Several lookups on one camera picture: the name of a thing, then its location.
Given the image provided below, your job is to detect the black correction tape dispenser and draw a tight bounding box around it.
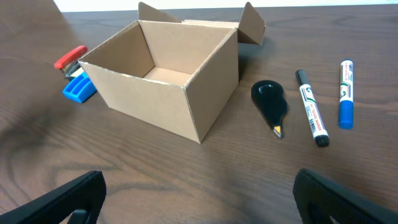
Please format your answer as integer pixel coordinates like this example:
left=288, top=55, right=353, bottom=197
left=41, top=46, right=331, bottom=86
left=251, top=80, right=288, bottom=139

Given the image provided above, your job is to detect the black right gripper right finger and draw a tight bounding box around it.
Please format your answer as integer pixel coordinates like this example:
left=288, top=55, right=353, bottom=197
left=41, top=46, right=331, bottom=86
left=293, top=169, right=397, bottom=223

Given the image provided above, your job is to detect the red stapler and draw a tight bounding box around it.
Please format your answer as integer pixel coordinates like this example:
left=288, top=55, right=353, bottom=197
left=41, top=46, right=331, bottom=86
left=54, top=45, right=88, bottom=73

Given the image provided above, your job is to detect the black whiteboard marker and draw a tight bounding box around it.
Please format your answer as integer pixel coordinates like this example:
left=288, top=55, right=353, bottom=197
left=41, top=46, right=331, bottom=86
left=295, top=70, right=330, bottom=147

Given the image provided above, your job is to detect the yellow highlighter pen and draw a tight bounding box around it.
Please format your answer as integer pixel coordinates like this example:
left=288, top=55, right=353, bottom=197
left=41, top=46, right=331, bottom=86
left=65, top=67, right=84, bottom=81

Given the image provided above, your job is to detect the brown cardboard box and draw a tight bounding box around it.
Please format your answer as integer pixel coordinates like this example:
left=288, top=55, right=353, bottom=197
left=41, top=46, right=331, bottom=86
left=79, top=2, right=266, bottom=142

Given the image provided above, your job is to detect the blue whiteboard marker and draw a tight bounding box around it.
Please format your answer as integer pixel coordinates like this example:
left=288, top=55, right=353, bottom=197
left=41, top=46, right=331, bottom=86
left=338, top=59, right=354, bottom=129

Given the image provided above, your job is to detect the blue plastic block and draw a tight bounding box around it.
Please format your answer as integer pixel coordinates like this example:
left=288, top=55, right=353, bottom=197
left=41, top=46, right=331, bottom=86
left=62, top=72, right=97, bottom=103

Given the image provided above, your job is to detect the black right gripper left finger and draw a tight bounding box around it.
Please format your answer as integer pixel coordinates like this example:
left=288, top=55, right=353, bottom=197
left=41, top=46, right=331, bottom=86
left=1, top=170, right=106, bottom=224

